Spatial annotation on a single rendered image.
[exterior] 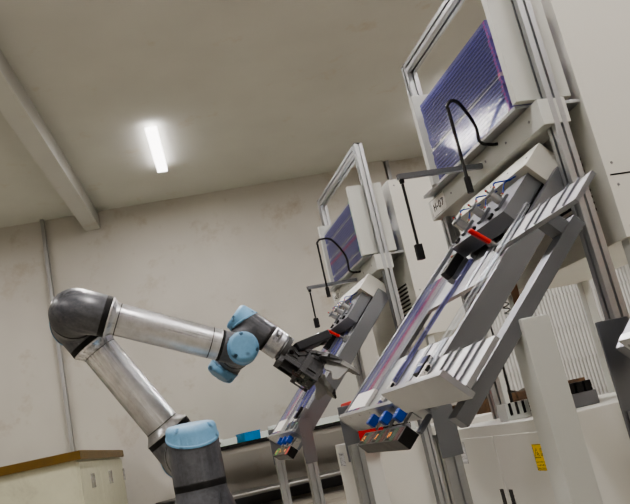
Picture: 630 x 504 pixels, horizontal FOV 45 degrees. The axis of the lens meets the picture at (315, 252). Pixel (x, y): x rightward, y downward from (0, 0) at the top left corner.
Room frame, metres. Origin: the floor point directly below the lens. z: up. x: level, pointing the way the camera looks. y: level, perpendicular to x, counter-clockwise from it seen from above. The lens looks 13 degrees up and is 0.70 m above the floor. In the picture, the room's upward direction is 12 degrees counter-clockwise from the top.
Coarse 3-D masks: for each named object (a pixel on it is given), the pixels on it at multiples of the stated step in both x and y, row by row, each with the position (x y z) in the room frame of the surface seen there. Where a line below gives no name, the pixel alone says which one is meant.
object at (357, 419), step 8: (368, 408) 2.04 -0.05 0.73; (376, 408) 1.97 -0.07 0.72; (384, 408) 1.92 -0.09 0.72; (392, 408) 1.87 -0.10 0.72; (344, 416) 2.28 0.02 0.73; (352, 416) 2.22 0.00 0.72; (360, 416) 2.16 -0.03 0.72; (368, 416) 2.10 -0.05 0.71; (416, 416) 1.81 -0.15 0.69; (424, 416) 1.77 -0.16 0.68; (352, 424) 2.31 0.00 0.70; (360, 424) 2.25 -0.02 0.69
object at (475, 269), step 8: (504, 232) 1.97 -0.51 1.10; (488, 248) 2.01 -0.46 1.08; (480, 256) 2.05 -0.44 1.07; (488, 256) 1.97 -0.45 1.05; (472, 264) 2.08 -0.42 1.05; (480, 264) 1.99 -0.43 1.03; (440, 272) 2.45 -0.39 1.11; (472, 272) 2.02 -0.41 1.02; (480, 272) 1.94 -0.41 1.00; (464, 280) 2.05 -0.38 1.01; (472, 280) 1.96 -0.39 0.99; (448, 288) 2.18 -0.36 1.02; (456, 288) 2.07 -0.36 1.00; (464, 288) 1.98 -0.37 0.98; (480, 288) 2.03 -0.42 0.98; (440, 296) 2.21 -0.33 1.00; (456, 296) 2.04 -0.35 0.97
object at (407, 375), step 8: (432, 344) 1.93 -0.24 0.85; (416, 352) 2.03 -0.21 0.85; (424, 352) 1.94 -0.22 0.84; (432, 352) 1.88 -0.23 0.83; (400, 360) 2.16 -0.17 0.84; (416, 360) 1.98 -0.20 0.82; (392, 368) 2.19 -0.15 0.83; (408, 368) 2.01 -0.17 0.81; (392, 376) 2.13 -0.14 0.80; (400, 376) 2.04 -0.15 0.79; (408, 376) 1.95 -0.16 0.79; (384, 384) 2.16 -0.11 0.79; (376, 400) 2.12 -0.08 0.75; (384, 400) 2.00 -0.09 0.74
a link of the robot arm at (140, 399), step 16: (64, 336) 1.71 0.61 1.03; (96, 336) 1.75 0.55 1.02; (112, 336) 1.80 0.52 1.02; (80, 352) 1.75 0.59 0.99; (96, 352) 1.76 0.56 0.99; (112, 352) 1.78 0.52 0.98; (96, 368) 1.78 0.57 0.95; (112, 368) 1.77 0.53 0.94; (128, 368) 1.79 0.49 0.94; (112, 384) 1.78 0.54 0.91; (128, 384) 1.78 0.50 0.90; (144, 384) 1.80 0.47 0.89; (128, 400) 1.79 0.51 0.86; (144, 400) 1.79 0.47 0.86; (160, 400) 1.82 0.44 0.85; (144, 416) 1.80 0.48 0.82; (160, 416) 1.80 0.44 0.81; (176, 416) 1.83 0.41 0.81; (144, 432) 1.83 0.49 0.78; (160, 432) 1.80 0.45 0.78; (160, 448) 1.80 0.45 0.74
